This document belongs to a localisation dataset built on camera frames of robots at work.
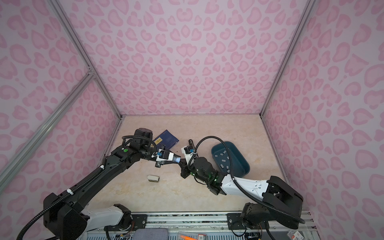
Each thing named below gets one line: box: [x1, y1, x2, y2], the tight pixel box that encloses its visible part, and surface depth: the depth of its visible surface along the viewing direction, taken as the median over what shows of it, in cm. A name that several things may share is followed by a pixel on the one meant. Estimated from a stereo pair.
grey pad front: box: [132, 228, 168, 240], surface depth 69 cm
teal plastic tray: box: [211, 141, 250, 178], surface depth 97 cm
